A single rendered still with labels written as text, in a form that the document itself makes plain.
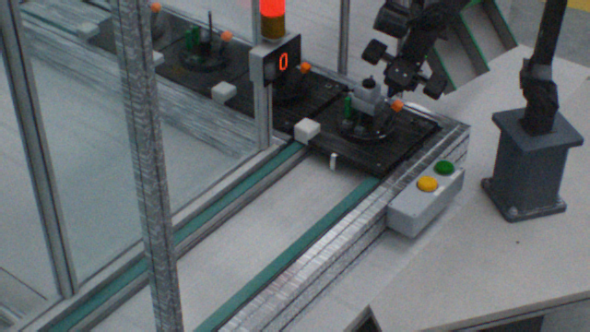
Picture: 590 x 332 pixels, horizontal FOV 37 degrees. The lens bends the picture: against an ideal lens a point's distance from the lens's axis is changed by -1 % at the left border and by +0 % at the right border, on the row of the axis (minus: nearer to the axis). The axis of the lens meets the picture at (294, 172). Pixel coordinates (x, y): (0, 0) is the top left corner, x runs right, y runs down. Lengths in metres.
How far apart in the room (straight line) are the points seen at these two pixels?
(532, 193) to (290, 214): 0.53
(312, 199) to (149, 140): 0.87
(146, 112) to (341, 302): 0.82
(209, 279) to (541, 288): 0.67
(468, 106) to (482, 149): 0.19
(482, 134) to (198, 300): 0.90
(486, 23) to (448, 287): 0.79
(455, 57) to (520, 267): 0.58
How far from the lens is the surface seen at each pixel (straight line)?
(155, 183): 1.14
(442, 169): 1.95
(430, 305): 1.80
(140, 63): 1.04
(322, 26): 2.68
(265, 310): 1.63
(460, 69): 2.21
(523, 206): 2.01
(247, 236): 1.84
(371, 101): 1.98
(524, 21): 4.64
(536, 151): 1.90
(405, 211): 1.85
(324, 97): 2.15
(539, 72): 1.86
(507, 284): 1.87
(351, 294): 1.80
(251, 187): 1.92
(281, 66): 1.84
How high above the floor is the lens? 2.16
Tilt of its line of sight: 38 degrees down
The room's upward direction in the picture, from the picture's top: straight up
